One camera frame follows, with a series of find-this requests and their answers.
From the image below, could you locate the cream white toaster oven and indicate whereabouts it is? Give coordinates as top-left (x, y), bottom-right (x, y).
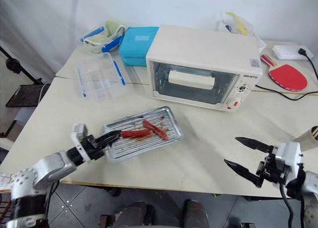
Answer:
top-left (146, 24), bottom-right (263, 113)

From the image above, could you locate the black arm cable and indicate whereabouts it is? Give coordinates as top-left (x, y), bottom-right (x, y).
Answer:
top-left (43, 180), bottom-right (60, 216)
top-left (279, 182), bottom-right (305, 228)

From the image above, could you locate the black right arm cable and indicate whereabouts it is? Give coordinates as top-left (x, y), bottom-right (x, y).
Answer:
top-left (279, 182), bottom-right (305, 228)

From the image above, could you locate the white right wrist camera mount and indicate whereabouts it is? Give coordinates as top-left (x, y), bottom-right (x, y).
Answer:
top-left (271, 141), bottom-right (303, 189)

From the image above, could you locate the straight red sausage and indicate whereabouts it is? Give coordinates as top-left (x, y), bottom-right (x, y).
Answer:
top-left (120, 129), bottom-right (153, 139)

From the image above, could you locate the green cloth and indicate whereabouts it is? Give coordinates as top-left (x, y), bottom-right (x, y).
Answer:
top-left (85, 19), bottom-right (127, 46)

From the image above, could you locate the large cream oven knob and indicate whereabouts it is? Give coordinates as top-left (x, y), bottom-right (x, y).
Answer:
top-left (227, 97), bottom-right (241, 110)

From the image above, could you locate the cream striped object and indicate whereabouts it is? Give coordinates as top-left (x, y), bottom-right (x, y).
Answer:
top-left (294, 125), bottom-right (318, 152)

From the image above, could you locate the blue fabric lunch box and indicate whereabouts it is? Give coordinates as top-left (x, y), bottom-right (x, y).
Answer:
top-left (118, 26), bottom-right (160, 67)

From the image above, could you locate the black stand pole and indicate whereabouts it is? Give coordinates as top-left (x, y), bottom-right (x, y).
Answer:
top-left (0, 45), bottom-right (51, 85)

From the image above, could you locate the clear plastic bag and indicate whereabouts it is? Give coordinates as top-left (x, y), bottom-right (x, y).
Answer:
top-left (214, 11), bottom-right (267, 54)
top-left (225, 11), bottom-right (249, 36)

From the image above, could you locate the cream oven door handle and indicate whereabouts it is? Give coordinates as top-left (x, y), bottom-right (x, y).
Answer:
top-left (168, 70), bottom-right (216, 90)

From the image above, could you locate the dark rounded shape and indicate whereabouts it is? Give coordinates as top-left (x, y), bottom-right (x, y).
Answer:
top-left (113, 200), bottom-right (156, 228)

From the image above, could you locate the black flat board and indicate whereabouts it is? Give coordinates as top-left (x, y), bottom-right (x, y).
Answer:
top-left (5, 83), bottom-right (52, 108)

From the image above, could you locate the empty clear divided container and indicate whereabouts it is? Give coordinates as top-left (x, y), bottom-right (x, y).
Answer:
top-left (75, 52), bottom-right (128, 101)

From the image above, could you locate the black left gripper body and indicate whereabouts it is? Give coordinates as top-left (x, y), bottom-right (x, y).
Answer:
top-left (85, 135), bottom-right (108, 161)

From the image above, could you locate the red table tennis paddle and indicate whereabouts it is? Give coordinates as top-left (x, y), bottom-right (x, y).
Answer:
top-left (259, 53), bottom-right (309, 92)

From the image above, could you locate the silver ribbed baking tray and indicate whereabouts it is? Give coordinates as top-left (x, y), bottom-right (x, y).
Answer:
top-left (102, 106), bottom-right (185, 164)

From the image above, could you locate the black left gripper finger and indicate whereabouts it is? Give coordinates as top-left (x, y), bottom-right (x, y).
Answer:
top-left (98, 134), bottom-right (121, 149)
top-left (94, 130), bottom-right (123, 144)

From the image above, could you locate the black power plug and cable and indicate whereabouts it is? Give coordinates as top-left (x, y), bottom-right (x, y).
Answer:
top-left (255, 47), bottom-right (318, 101)

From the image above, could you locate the white power strip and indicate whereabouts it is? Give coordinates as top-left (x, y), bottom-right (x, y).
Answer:
top-left (271, 44), bottom-right (315, 61)

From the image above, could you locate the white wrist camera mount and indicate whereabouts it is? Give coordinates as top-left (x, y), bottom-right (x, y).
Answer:
top-left (70, 124), bottom-right (91, 162)
top-left (271, 141), bottom-right (303, 189)

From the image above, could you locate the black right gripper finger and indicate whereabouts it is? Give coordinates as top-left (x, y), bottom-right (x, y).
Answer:
top-left (235, 136), bottom-right (274, 153)
top-left (223, 158), bottom-right (264, 189)

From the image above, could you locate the curved red sausage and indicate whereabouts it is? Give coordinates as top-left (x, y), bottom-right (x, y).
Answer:
top-left (142, 120), bottom-right (169, 140)

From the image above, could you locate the glass toaster oven door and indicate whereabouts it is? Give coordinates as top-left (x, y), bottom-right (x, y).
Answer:
top-left (148, 60), bottom-right (240, 106)

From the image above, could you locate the clear container with blue clips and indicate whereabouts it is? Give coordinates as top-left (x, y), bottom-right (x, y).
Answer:
top-left (79, 23), bottom-right (129, 55)

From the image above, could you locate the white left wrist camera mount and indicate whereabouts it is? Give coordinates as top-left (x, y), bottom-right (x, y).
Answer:
top-left (70, 124), bottom-right (91, 162)

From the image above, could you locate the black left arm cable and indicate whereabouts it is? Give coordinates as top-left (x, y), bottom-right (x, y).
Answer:
top-left (43, 180), bottom-right (60, 216)

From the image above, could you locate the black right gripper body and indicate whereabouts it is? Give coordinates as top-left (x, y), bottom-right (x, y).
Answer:
top-left (255, 145), bottom-right (292, 186)

